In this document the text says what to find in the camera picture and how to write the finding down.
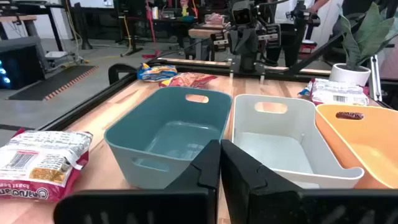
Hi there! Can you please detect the black aluminium table frame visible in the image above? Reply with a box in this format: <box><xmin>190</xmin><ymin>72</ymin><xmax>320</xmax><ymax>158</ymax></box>
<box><xmin>37</xmin><ymin>57</ymin><xmax>398</xmax><ymax>131</ymax></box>

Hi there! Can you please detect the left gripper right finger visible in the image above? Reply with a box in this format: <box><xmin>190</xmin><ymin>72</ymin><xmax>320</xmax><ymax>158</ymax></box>
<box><xmin>221</xmin><ymin>139</ymin><xmax>398</xmax><ymax>224</ymax></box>

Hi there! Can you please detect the silver aluminium post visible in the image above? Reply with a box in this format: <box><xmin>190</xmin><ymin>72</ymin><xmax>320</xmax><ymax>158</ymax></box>
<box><xmin>369</xmin><ymin>54</ymin><xmax>382</xmax><ymax>102</ymax></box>

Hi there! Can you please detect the red stand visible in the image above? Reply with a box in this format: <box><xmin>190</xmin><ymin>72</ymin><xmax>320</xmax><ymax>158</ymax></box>
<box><xmin>142</xmin><ymin>0</ymin><xmax>162</xmax><ymax>60</ymax></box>

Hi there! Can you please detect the green plant in white pot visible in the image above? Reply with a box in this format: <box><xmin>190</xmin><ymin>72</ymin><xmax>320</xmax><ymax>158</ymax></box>
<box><xmin>328</xmin><ymin>1</ymin><xmax>398</xmax><ymax>87</ymax></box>

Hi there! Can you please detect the red yellow Maruchan noodle pack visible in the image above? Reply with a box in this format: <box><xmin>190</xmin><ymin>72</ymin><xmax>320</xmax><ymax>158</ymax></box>
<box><xmin>158</xmin><ymin>72</ymin><xmax>218</xmax><ymax>89</ymax></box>

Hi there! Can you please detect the black arched cable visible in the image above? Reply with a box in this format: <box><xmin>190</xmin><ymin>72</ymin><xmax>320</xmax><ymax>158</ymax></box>
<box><xmin>108</xmin><ymin>63</ymin><xmax>138</xmax><ymax>85</ymax></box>

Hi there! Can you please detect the pink bag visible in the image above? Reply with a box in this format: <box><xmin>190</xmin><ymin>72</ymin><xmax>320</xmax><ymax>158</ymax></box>
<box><xmin>205</xmin><ymin>12</ymin><xmax>225</xmax><ymax>26</ymax></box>

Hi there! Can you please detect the teal plastic bin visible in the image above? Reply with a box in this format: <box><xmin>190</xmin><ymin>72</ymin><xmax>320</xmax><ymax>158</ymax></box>
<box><xmin>104</xmin><ymin>86</ymin><xmax>233</xmax><ymax>190</ymax></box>

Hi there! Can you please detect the wooden-top desk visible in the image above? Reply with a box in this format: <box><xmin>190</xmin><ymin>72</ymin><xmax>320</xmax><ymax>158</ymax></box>
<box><xmin>0</xmin><ymin>2</ymin><xmax>66</xmax><ymax>52</ymax></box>

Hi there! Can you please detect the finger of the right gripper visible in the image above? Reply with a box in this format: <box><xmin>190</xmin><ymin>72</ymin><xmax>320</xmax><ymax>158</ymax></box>
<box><xmin>245</xmin><ymin>29</ymin><xmax>258</xmax><ymax>56</ymax></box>
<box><xmin>232</xmin><ymin>29</ymin><xmax>246</xmax><ymax>56</ymax></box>

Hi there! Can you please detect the yellow cable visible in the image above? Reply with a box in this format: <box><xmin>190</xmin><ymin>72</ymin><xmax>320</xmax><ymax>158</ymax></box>
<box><xmin>121</xmin><ymin>15</ymin><xmax>134</xmax><ymax>58</ymax></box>

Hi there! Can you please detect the crimson Maruchan noodle pack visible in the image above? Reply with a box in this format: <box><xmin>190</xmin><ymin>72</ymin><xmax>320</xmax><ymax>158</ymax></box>
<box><xmin>298</xmin><ymin>78</ymin><xmax>370</xmax><ymax>106</ymax></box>
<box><xmin>0</xmin><ymin>129</ymin><xmax>93</xmax><ymax>203</ymax></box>
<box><xmin>335</xmin><ymin>111</ymin><xmax>364</xmax><ymax>121</ymax></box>

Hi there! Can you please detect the wooden background table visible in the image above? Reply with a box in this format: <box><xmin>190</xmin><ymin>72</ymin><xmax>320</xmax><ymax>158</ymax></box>
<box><xmin>188</xmin><ymin>22</ymin><xmax>233</xmax><ymax>60</ymax></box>

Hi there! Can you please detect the person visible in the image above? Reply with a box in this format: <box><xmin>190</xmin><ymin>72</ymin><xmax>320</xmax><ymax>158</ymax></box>
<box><xmin>266</xmin><ymin>0</ymin><xmax>331</xmax><ymax>68</ymax></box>
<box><xmin>331</xmin><ymin>0</ymin><xmax>398</xmax><ymax>38</ymax></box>

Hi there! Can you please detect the black mat with striped edge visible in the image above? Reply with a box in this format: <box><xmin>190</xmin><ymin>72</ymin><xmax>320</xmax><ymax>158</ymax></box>
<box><xmin>7</xmin><ymin>64</ymin><xmax>100</xmax><ymax>101</ymax></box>

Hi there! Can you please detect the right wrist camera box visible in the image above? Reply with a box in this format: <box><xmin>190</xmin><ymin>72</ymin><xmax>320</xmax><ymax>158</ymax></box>
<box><xmin>231</xmin><ymin>1</ymin><xmax>254</xmax><ymax>26</ymax></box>

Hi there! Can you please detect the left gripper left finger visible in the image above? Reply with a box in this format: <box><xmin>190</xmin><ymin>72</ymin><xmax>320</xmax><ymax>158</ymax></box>
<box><xmin>53</xmin><ymin>139</ymin><xmax>221</xmax><ymax>224</ymax></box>

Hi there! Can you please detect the orange plastic bin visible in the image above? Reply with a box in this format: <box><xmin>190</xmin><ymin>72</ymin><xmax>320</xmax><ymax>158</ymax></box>
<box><xmin>315</xmin><ymin>104</ymin><xmax>398</xmax><ymax>190</ymax></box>

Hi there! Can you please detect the white plastic bin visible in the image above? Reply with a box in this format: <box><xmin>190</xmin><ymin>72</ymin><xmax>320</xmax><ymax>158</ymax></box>
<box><xmin>231</xmin><ymin>94</ymin><xmax>365</xmax><ymax>190</ymax></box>

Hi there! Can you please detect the blue Maruchan noodle pack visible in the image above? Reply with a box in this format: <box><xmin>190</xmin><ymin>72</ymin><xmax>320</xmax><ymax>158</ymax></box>
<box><xmin>136</xmin><ymin>63</ymin><xmax>178</xmax><ymax>83</ymax></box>

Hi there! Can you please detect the black computer with blue lights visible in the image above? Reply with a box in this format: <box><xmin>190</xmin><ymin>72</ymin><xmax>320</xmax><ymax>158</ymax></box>
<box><xmin>0</xmin><ymin>36</ymin><xmax>47</xmax><ymax>91</ymax></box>

